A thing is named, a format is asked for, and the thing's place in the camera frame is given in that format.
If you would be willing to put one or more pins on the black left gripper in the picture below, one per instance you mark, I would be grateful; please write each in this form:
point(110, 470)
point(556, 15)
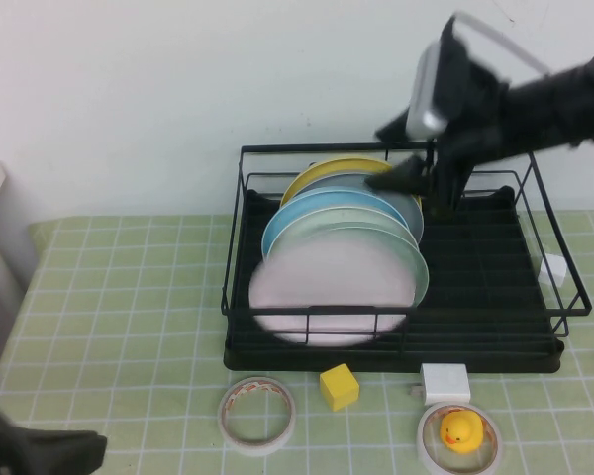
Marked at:
point(64, 452)

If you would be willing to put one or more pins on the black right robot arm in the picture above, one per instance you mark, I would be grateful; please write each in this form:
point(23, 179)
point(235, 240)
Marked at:
point(564, 109)

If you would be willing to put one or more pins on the large white power adapter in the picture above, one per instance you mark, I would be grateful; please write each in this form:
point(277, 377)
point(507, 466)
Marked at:
point(445, 383)

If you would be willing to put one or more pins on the light blue plate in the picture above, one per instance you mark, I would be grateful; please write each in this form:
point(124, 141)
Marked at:
point(292, 213)

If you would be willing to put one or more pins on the mint green plate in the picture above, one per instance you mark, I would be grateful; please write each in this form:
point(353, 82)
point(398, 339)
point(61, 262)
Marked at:
point(421, 277)

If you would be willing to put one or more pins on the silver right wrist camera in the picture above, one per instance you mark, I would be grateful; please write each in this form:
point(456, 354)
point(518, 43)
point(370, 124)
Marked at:
point(423, 89)

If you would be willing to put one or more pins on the yellow rubber duck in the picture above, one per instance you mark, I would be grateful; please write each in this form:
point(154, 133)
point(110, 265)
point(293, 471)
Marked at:
point(463, 430)

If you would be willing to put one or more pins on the white side panel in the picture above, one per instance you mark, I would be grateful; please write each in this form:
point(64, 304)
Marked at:
point(5, 208)

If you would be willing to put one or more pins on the pink plate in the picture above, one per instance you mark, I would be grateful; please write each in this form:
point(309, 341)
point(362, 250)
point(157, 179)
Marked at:
point(326, 292)

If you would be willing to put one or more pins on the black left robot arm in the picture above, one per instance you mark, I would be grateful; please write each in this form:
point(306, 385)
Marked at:
point(0, 445)

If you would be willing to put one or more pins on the sage green plate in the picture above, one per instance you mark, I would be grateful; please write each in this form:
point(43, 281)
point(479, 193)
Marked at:
point(326, 220)

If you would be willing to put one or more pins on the black plastic drain tray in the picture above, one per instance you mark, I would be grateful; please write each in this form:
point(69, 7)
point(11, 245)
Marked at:
point(475, 361)

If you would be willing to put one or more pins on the grey plate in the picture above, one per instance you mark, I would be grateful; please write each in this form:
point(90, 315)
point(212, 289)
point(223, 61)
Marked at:
point(406, 213)

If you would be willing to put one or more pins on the yellow cube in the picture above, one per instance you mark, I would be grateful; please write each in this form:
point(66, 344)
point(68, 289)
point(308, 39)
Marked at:
point(339, 388)

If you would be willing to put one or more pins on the yellow plate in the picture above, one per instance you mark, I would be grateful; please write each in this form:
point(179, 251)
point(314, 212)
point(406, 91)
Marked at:
point(326, 168)

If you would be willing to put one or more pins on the small white charger cube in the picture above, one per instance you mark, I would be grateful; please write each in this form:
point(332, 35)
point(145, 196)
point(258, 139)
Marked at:
point(554, 269)

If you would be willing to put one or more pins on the green checked tablecloth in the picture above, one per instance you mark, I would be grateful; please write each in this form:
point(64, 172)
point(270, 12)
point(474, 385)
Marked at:
point(128, 346)

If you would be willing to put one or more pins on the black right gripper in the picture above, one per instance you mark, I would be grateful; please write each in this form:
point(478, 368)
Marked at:
point(470, 99)

